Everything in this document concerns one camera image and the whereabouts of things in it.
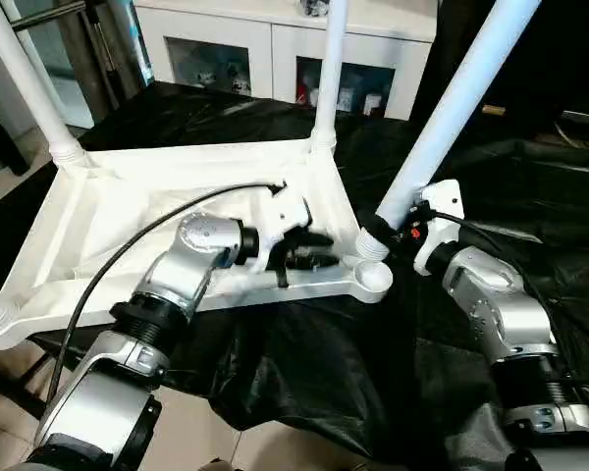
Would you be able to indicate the red bottle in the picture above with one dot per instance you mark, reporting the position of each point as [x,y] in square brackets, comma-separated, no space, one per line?
[302,88]

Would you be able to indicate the black metal table frame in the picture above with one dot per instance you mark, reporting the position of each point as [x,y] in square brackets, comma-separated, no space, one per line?
[24,373]

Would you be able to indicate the white plastic table top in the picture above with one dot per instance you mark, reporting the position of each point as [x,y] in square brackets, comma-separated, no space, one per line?
[127,186]

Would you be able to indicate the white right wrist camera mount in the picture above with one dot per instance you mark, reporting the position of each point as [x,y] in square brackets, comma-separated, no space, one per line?
[439,206]

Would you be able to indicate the metal framed glass door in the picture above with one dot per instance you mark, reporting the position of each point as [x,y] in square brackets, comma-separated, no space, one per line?
[44,64]

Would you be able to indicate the white glass door cabinet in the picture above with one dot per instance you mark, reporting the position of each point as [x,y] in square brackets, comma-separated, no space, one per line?
[275,34]

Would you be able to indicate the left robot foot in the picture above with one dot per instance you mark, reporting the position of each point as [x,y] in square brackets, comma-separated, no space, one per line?
[218,465]

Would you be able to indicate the black mat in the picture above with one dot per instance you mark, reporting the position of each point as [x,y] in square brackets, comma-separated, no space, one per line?
[348,353]

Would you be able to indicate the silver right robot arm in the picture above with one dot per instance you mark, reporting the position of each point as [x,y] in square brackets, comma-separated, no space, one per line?
[496,299]

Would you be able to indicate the dark cabinet with gold label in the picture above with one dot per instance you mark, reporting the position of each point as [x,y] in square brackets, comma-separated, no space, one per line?
[496,54]

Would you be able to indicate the blue white patterned jar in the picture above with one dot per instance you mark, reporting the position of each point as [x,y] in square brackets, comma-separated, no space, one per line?
[315,6]

